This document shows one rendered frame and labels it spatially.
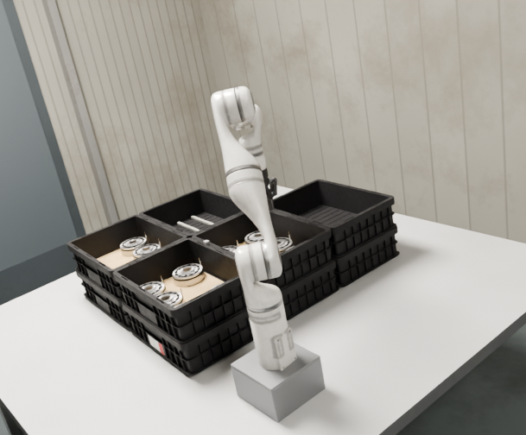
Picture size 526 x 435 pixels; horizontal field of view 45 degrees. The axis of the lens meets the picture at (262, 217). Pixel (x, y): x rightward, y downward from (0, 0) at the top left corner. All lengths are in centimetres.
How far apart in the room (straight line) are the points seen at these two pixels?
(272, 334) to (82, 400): 63
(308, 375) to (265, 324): 19
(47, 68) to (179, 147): 111
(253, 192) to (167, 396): 64
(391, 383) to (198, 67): 352
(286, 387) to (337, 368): 22
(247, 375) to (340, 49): 256
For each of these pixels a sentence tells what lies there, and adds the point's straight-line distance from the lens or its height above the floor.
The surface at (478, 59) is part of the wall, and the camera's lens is 329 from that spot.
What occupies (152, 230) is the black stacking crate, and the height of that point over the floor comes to 90.
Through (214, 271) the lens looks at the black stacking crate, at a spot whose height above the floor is 85.
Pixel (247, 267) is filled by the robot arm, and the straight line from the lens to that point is 149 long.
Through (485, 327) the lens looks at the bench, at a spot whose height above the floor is 70.
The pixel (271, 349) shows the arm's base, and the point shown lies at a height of 86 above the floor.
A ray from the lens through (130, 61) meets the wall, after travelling 457.
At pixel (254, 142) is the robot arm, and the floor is 124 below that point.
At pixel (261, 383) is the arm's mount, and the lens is 161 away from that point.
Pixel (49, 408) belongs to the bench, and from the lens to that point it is 197.
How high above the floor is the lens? 176
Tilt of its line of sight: 22 degrees down
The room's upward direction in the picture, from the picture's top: 11 degrees counter-clockwise
